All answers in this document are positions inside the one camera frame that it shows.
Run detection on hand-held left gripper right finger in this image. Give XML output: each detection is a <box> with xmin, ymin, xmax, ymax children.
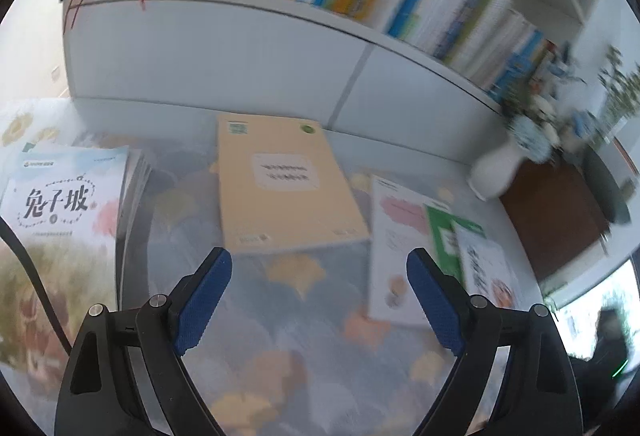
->
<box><xmin>406</xmin><ymin>247</ymin><xmax>583</xmax><ymax>436</ymax></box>

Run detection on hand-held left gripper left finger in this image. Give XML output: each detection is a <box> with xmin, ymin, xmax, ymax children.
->
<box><xmin>55</xmin><ymin>246</ymin><xmax>233</xmax><ymax>436</ymax></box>

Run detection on white book with orange picture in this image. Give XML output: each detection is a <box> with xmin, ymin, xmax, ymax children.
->
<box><xmin>452</xmin><ymin>216</ymin><xmax>519</xmax><ymax>313</ymax></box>

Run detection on green book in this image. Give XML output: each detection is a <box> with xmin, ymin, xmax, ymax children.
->
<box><xmin>424</xmin><ymin>203</ymin><xmax>486</xmax><ymax>279</ymax></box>

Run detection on yellow book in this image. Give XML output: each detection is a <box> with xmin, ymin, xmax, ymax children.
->
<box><xmin>216</xmin><ymin>113</ymin><xmax>371</xmax><ymax>257</ymax></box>

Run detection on row of white blue books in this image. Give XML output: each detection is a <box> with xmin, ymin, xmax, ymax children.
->
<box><xmin>389</xmin><ymin>0</ymin><xmax>557</xmax><ymax>98</ymax></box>

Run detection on white book with pink label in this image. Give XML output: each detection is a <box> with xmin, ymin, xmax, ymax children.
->
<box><xmin>367</xmin><ymin>175</ymin><xmax>468</xmax><ymax>329</ymax></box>

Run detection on patterned tablecloth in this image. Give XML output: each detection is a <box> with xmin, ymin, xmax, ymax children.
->
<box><xmin>0</xmin><ymin>99</ymin><xmax>546</xmax><ymax>436</ymax></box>

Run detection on white vase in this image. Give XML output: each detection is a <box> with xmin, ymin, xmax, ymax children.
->
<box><xmin>467</xmin><ymin>141</ymin><xmax>526</xmax><ymax>202</ymax></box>

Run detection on illustrated rabbit book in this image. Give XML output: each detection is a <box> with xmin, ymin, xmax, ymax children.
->
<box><xmin>0</xmin><ymin>146</ymin><xmax>130</xmax><ymax>367</ymax></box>

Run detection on white and blue flowers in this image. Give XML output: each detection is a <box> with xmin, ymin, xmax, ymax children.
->
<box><xmin>505</xmin><ymin>91</ymin><xmax>566</xmax><ymax>162</ymax></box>

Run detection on green potted plant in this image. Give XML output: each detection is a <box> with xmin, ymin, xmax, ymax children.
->
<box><xmin>595</xmin><ymin>44</ymin><xmax>640</xmax><ymax>152</ymax></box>

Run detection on white bookshelf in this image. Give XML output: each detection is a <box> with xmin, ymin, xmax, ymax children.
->
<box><xmin>62</xmin><ymin>0</ymin><xmax>601</xmax><ymax>167</ymax></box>

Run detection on black cable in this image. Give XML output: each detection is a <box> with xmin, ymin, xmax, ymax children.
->
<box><xmin>0</xmin><ymin>216</ymin><xmax>73</xmax><ymax>352</ymax></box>

